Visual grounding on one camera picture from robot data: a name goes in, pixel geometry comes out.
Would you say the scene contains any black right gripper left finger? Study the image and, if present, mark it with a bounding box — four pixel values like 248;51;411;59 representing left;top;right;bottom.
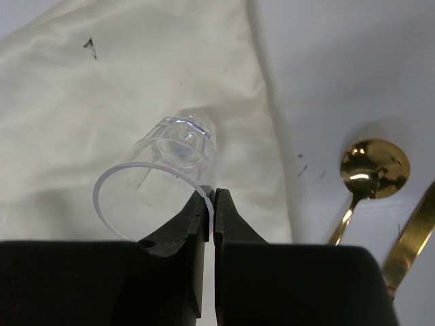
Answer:
1;192;209;325

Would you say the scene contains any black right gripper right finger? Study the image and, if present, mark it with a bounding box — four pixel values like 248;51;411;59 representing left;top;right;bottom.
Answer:
213;189;398;325

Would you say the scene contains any clear plastic cup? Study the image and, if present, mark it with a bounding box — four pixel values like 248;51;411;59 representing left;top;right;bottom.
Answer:
92;115;217;240

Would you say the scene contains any cream cloth placemat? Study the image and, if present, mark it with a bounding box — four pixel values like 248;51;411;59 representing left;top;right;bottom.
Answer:
1;1;291;242

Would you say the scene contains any gold spoon green handle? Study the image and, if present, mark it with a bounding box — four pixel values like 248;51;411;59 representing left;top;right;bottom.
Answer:
328;139;411;246

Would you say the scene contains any gold knife green handle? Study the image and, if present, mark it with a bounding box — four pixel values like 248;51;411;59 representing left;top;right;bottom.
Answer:
382;182;434;299

